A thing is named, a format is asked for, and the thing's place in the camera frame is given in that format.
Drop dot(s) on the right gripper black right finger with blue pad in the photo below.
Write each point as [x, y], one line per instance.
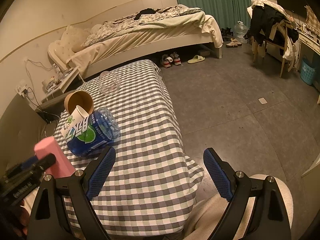
[220, 174]

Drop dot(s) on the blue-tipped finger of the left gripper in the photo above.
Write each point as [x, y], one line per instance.
[18, 168]

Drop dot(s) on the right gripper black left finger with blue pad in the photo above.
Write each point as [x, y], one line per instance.
[49, 218]

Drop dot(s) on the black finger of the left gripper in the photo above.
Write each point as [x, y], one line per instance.
[42, 164]

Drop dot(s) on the pink faceted cup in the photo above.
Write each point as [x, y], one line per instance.
[62, 167]

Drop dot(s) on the white printed paper cup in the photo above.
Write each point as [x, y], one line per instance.
[75, 117]

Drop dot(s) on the brown paper cup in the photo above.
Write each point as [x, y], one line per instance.
[79, 98]

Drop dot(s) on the clear plastic cup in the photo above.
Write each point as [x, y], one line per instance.
[109, 83]

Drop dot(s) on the person's hand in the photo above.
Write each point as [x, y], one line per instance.
[14, 221]

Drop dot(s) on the blue labelled plastic bottle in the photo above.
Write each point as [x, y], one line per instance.
[98, 129]

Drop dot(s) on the white nightstand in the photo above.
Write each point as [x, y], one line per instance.
[63, 85]

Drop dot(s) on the white power strip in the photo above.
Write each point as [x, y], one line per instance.
[21, 88]

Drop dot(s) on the checkered tablecloth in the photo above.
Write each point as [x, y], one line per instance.
[152, 186]

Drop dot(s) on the cream pillow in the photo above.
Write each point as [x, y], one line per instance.
[74, 37]

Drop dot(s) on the blue laundry basket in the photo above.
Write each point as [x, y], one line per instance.
[307, 72]

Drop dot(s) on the left sneaker under bed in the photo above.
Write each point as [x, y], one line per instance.
[166, 61]

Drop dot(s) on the sneaker under bed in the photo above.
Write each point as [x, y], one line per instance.
[166, 61]
[176, 59]

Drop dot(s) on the right sneaker under bed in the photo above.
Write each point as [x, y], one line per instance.
[176, 59]

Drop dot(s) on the patterned duvet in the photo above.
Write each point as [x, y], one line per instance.
[109, 28]

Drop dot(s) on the green slipper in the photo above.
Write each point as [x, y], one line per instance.
[196, 59]

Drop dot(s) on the white shoes by curtain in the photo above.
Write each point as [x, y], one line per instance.
[233, 43]

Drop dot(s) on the black garment on bed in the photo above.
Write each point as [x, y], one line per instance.
[147, 11]

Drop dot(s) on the white desk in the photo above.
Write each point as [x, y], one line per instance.
[309, 30]

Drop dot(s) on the large water jug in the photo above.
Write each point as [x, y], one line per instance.
[240, 30]

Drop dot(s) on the wooden chair with clothes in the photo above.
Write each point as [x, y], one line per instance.
[270, 24]

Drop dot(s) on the black monitor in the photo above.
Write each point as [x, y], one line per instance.
[296, 6]

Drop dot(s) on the white bed frame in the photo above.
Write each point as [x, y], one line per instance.
[143, 40]

